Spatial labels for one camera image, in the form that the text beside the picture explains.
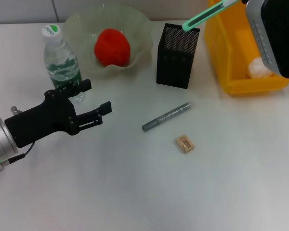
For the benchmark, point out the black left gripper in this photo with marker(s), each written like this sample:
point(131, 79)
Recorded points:
point(45, 118)

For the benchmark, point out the green label water bottle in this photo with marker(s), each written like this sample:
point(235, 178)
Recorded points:
point(60, 60)

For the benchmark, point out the mint green utility knife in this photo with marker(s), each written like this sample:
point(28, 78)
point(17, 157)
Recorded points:
point(202, 16)

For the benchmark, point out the white paper ball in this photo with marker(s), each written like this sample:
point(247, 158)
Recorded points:
point(256, 69)

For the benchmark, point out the red-orange fruit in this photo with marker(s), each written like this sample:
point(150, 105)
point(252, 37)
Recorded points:
point(112, 47)

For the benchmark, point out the grey marker pen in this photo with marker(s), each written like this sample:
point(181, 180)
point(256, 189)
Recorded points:
point(168, 116)

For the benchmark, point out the black mesh pen holder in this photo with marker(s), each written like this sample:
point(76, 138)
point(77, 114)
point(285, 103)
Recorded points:
point(178, 60)

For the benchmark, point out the tan eraser block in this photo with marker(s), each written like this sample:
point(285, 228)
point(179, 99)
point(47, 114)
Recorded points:
point(185, 144)

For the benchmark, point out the clear wavy glass bowl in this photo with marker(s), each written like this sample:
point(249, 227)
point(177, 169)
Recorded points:
point(135, 31)

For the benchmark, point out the yellow plastic bin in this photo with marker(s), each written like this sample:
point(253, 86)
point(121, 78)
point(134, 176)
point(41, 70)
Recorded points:
point(221, 48)

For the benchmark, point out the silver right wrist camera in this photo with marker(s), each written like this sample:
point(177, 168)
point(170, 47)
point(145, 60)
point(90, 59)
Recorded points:
point(279, 36)

